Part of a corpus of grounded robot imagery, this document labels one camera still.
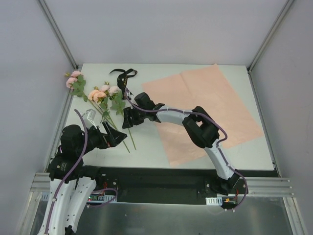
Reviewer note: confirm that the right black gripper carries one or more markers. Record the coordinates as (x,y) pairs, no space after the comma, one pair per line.
(135,114)

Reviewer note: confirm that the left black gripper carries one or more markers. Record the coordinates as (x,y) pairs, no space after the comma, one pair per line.
(104,137)

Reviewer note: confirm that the pale pink fake flower stem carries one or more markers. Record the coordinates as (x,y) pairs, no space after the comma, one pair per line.
(115,95)

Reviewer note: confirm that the peach fake flower stem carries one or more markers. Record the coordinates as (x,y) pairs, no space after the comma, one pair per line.
(103,105)

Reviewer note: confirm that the pink fake flower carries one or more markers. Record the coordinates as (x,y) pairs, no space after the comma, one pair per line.
(76,84)

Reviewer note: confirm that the pink wrapping paper sheet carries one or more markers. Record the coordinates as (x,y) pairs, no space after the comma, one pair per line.
(218,97)

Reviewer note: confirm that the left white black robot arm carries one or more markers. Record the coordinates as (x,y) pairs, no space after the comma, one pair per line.
(72,182)

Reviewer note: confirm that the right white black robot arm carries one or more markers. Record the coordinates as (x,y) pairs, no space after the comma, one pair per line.
(202,130)

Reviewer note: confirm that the black ribbon gold lettering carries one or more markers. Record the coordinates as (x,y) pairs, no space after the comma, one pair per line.
(122,79)

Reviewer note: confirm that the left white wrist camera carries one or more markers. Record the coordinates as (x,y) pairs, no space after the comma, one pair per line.
(88,118)

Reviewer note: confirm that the left aluminium frame post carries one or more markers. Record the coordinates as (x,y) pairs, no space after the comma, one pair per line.
(57,32)

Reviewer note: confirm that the aluminium frame post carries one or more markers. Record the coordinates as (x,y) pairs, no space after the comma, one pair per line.
(271,33)
(57,32)

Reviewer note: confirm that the left white cable duct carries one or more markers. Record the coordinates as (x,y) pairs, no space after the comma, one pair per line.
(94,198)

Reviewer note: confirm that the white cable duct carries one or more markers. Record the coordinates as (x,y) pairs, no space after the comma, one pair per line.
(94,198)
(214,201)

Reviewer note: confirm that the right white cable duct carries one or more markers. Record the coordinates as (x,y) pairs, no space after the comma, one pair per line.
(214,201)

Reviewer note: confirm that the front aluminium rail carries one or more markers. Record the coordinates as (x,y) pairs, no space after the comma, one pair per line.
(257,186)

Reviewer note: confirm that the right aluminium frame post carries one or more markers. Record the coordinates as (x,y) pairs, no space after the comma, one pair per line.
(271,33)

